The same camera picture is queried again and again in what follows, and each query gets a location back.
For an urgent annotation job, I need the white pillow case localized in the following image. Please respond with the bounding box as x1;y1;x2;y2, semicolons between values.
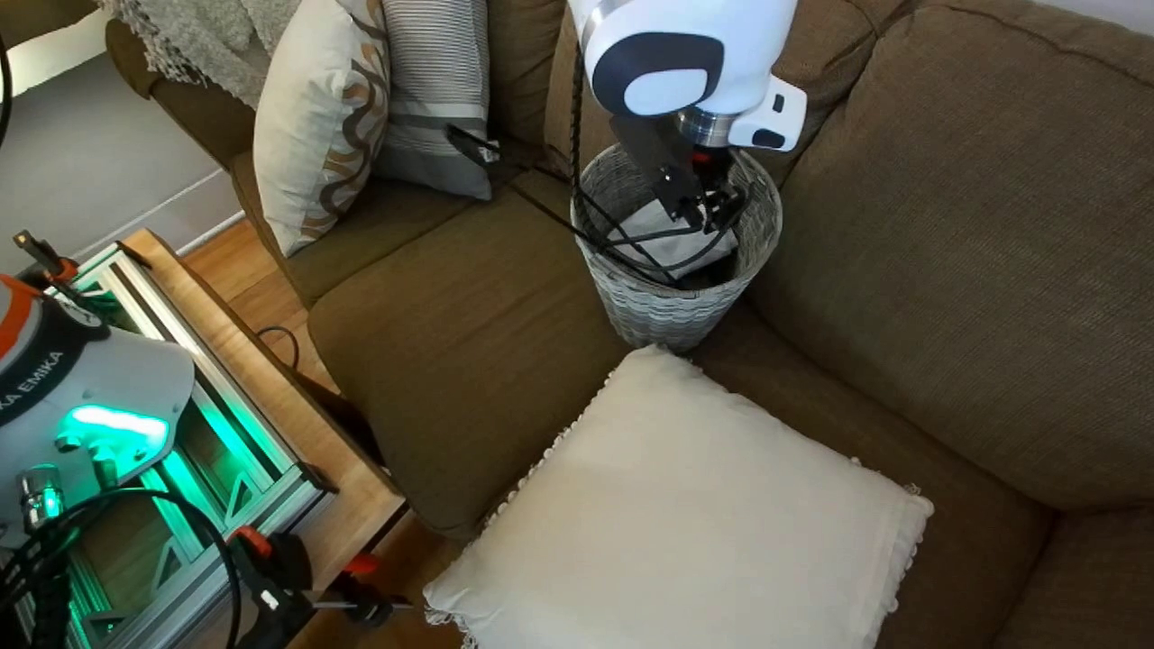
610;201;736;286

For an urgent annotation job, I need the wooden side table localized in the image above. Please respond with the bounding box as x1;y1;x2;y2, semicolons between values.
69;228;410;649

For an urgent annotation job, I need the grey knitted blanket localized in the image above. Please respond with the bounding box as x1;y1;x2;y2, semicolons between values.
100;0;303;107

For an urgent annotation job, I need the black wire clothes hanger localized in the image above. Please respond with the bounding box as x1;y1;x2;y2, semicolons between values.
445;118;738;293

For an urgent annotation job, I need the brown fabric sofa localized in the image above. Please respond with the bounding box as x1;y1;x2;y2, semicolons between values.
106;0;1154;649

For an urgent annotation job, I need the orange black clamp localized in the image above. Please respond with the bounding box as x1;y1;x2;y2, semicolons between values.
226;526;405;643

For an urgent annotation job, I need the white patterned throw pillow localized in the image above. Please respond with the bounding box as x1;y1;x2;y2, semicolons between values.
251;0;390;257

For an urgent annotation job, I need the cream square cushion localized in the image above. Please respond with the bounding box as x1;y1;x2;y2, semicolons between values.
424;347;934;649

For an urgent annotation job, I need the black cable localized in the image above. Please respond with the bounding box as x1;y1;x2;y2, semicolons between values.
0;483;247;649

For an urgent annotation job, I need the grey woven basket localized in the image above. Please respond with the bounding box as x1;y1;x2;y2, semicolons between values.
571;143;784;350

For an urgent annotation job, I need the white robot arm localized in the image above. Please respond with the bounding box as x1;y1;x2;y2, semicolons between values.
565;0;807;229

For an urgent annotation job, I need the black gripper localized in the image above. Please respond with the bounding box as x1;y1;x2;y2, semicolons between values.
617;114;747;233

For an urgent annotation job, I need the grey striped pillow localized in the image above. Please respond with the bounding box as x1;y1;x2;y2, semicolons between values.
376;0;491;201

